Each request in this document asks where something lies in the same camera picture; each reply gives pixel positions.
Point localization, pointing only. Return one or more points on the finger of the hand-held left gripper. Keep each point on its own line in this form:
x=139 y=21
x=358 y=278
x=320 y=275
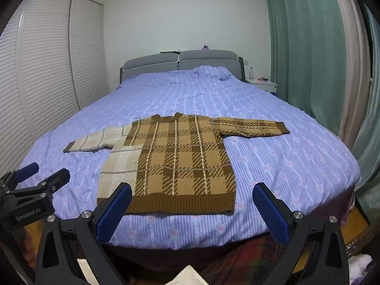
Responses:
x=26 y=171
x=58 y=178

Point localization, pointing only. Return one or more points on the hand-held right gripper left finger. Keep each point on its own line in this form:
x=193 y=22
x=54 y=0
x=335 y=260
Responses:
x=114 y=215

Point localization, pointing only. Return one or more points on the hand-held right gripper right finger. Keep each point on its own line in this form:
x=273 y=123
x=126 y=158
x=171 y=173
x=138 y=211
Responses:
x=271 y=215

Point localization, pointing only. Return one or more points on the brown plaid knit sweater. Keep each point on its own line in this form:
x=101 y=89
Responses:
x=178 y=160

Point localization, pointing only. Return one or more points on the dark plaid rug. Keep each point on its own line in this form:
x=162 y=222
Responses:
x=246 y=264

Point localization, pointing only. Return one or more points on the blue floral bedsheet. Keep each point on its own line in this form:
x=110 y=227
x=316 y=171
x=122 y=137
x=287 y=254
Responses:
x=267 y=160

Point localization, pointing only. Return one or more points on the brown wooden board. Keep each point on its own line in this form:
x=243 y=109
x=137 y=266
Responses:
x=356 y=225

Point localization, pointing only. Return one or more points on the white louvered wardrobe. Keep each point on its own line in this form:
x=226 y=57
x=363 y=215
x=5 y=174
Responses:
x=44 y=80

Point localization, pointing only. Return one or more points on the white paper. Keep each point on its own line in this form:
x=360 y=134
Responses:
x=187 y=276

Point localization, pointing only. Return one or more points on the white crumpled cloth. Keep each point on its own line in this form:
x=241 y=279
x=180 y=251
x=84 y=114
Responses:
x=360 y=268

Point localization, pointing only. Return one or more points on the white nightstand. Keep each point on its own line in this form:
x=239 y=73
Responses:
x=264 y=86

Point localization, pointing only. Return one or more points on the clear plastic bottle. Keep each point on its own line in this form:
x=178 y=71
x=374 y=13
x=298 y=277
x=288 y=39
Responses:
x=251 y=73

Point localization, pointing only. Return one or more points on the beige curtain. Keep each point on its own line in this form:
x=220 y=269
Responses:
x=353 y=95

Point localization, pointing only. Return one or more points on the grey padded headboard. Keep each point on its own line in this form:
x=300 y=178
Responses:
x=207 y=61

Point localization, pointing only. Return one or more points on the flat book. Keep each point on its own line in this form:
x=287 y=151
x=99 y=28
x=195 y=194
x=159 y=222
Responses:
x=172 y=51

